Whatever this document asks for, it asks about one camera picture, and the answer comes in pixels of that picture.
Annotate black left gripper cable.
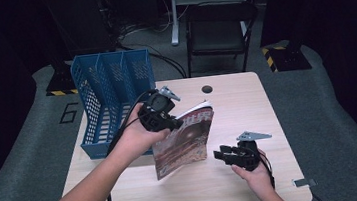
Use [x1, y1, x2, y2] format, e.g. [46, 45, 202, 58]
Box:
[95, 88, 169, 201]

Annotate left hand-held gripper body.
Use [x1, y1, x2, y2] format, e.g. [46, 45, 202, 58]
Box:
[134, 83, 186, 135]

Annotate blue plastic file rack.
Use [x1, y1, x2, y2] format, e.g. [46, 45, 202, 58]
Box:
[68, 47, 165, 163]

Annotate black folding chair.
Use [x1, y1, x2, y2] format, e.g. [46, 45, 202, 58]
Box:
[181, 0, 265, 79]

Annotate reddish cover magazine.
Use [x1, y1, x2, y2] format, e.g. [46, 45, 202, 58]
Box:
[147, 99, 221, 181]

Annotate dark equipment cabinet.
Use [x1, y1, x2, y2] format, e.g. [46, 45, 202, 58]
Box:
[42, 0, 117, 61]

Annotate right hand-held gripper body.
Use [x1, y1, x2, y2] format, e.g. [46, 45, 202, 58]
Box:
[231, 128, 276, 174]

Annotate black floor cables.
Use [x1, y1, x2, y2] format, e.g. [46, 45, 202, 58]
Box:
[113, 14, 188, 87]

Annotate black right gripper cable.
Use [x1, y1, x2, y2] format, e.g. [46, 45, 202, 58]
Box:
[257, 145, 328, 201]

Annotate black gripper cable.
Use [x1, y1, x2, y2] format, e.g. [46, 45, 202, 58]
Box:
[95, 88, 169, 201]
[257, 145, 328, 201]

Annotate black stand with striped base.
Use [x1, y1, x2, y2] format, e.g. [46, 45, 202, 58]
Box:
[260, 36, 314, 75]
[41, 55, 80, 98]

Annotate white metal desk frame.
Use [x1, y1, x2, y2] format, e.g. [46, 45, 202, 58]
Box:
[166, 0, 258, 47]

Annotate person's left hand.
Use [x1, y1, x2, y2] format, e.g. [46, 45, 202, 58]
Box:
[111, 100, 175, 164]

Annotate grey metal table clip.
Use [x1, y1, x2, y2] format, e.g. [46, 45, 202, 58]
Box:
[291, 176, 318, 189]

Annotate person's right hand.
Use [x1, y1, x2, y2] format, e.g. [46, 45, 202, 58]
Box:
[228, 148, 276, 198]

